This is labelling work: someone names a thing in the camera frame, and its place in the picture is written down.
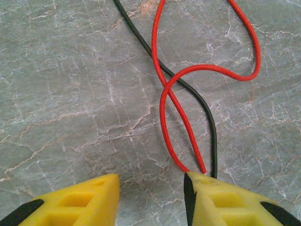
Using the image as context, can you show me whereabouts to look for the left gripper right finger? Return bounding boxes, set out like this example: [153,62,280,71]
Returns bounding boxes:
[183,171,301,226]

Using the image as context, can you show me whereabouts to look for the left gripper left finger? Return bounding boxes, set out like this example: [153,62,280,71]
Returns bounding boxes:
[0,173,120,226]

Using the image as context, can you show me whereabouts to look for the red cable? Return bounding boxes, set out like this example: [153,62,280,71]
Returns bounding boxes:
[151,0,261,175]

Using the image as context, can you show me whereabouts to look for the black cable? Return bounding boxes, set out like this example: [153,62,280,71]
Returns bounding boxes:
[112,0,218,179]

